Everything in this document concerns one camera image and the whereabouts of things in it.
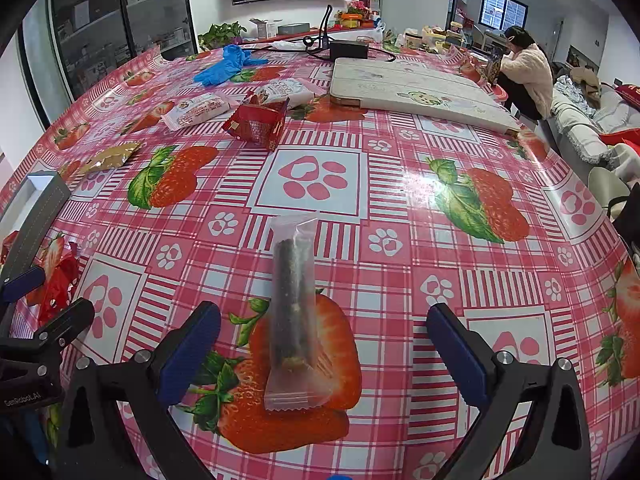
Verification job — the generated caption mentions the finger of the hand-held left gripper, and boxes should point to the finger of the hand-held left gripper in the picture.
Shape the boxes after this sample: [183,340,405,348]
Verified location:
[30,299,96,361]
[0,266,47,306]

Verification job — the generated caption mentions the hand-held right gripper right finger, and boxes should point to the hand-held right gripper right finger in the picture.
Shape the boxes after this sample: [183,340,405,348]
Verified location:
[425,303,586,480]

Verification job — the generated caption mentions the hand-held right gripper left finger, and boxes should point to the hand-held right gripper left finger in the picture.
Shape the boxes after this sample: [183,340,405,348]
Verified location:
[56,301,222,480]

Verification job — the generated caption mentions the red snack packet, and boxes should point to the red snack packet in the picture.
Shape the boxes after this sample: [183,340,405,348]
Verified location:
[222,91,291,153]
[25,237,81,328]

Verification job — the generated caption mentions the grey box with white inside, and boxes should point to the grey box with white inside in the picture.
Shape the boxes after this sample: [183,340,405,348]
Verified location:
[0,171,72,281]

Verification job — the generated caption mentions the clear dark snack bar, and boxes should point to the clear dark snack bar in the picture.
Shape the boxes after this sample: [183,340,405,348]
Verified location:
[264,213,321,413]

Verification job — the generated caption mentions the white pink snack packet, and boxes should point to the white pink snack packet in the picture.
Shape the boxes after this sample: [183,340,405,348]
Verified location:
[160,92,232,132]
[254,79,315,108]

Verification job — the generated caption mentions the strawberry print pink tablecloth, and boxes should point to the strawberry print pink tablecloth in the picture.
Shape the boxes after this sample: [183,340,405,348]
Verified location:
[0,42,640,480]

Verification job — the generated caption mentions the gold snack packet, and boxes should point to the gold snack packet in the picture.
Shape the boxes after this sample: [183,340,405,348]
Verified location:
[75,142,142,178]

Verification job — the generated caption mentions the black bag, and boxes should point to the black bag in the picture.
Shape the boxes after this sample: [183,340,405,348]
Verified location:
[610,182,640,256]

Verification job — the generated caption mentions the beige leather chair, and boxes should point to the beige leather chair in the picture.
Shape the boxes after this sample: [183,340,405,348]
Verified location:
[587,166,633,221]

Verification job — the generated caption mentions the grey sofa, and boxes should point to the grey sofa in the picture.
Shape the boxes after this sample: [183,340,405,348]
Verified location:
[547,75,640,171]

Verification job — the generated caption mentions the white folded board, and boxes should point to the white folded board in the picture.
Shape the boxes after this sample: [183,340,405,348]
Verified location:
[329,57,521,133]

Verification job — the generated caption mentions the red blanket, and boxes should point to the red blanket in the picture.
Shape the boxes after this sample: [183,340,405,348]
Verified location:
[600,129,640,148]

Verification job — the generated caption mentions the pair of blue rubber gloves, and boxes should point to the pair of blue rubber gloves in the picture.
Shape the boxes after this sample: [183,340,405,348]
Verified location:
[194,44,269,87]

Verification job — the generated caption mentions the glass door cabinet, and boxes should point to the glass door cabinet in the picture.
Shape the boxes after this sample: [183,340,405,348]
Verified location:
[50,0,193,91]

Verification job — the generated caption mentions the red cushion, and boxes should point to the red cushion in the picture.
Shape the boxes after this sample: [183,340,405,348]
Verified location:
[614,84,640,110]

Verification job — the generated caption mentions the green potted plant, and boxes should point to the green potted plant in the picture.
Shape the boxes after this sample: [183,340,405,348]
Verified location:
[197,21,247,51]

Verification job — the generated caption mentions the black power adapter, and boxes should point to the black power adapter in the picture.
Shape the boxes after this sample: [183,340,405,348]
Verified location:
[329,41,370,61]

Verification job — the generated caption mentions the dark framed window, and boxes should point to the dark framed window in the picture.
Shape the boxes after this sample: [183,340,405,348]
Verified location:
[480,0,530,31]

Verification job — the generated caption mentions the potted pink flowers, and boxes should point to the potted pink flowers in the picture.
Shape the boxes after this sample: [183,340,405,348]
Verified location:
[335,1,378,28]

